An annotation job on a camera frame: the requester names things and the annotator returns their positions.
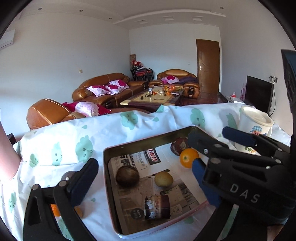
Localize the small orange tangerine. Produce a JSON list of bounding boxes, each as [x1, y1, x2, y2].
[[74, 206, 83, 218]]

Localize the large orange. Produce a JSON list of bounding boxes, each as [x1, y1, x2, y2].
[[51, 204, 61, 217]]

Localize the white cartoon pig mug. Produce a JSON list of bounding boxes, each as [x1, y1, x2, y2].
[[234, 105, 275, 156]]

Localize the dark brown mangosteen fruit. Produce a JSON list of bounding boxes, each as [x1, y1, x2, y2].
[[170, 138, 189, 156]]

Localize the yellow-brown round fruit in tray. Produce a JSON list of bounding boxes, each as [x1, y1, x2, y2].
[[154, 171, 174, 187]]

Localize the white cloud-print tablecloth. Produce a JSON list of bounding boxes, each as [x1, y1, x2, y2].
[[1, 103, 241, 240]]

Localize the black flat television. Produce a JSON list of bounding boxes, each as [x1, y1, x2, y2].
[[244, 75, 274, 114]]

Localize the pink metal tray box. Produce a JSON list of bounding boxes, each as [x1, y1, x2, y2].
[[103, 126, 209, 239]]

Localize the printed paper tray liner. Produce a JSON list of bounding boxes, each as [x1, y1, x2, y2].
[[108, 144, 207, 238]]

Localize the dark brown passion fruit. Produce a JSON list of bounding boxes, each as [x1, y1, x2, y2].
[[115, 166, 139, 188]]

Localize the pink electric kettle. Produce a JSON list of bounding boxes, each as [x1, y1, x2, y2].
[[0, 125, 21, 181]]

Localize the brown leather armchair far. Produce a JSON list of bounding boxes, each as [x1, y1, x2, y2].
[[149, 69, 201, 99]]

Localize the brown leather armchair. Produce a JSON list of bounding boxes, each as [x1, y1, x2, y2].
[[27, 98, 85, 130], [149, 69, 201, 99]]

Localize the wooden coffee table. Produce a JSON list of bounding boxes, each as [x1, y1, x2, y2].
[[120, 86, 184, 112]]

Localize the brown leather armchair near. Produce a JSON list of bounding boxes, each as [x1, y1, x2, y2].
[[27, 98, 85, 130]]

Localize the brown wooden door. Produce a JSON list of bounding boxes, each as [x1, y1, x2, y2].
[[196, 39, 220, 94]]

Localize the magenta pillow on far armchair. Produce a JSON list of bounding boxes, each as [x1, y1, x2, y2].
[[161, 75, 179, 84]]

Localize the pink floral cushion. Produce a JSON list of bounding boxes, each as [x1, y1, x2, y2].
[[74, 101, 99, 117]]

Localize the white magenta floral pillow left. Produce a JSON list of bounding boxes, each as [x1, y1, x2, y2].
[[86, 85, 111, 97]]

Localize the white magenta floral pillow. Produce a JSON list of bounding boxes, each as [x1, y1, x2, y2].
[[105, 79, 130, 95], [86, 85, 111, 97]]

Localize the stacked black chairs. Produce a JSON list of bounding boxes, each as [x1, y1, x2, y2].
[[131, 66, 154, 82]]

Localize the long brown leather sofa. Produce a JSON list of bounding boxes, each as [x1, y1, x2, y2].
[[72, 73, 148, 108]]

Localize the white magenta floral pillow right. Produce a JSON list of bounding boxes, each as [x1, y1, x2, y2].
[[105, 79, 130, 95]]

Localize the white wall air conditioner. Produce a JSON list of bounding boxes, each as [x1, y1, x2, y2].
[[0, 30, 15, 50]]

